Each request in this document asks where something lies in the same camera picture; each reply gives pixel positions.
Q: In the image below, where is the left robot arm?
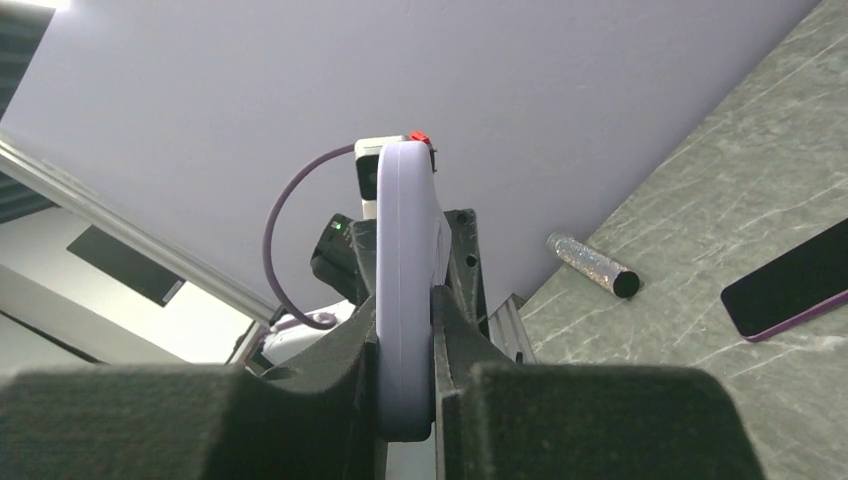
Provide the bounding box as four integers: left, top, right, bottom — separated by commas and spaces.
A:
258, 209, 488, 365

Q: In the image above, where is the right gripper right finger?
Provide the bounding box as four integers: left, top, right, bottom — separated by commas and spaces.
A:
432, 287, 765, 479

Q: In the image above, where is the black smartphone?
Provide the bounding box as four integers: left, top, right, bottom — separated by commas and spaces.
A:
720, 220, 847, 342

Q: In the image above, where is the glitter silver microphone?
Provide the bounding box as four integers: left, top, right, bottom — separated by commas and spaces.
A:
546, 232, 642, 299

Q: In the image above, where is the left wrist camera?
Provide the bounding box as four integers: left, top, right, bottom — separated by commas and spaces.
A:
353, 131, 439, 221

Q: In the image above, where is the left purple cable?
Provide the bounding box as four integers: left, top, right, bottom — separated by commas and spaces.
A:
262, 142, 359, 331

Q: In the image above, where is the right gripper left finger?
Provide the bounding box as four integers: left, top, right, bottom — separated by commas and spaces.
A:
1, 301, 385, 479

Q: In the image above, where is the phone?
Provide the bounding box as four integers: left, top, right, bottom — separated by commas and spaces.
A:
375, 140, 452, 442

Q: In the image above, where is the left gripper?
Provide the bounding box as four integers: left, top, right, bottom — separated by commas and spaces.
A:
310, 209, 489, 338

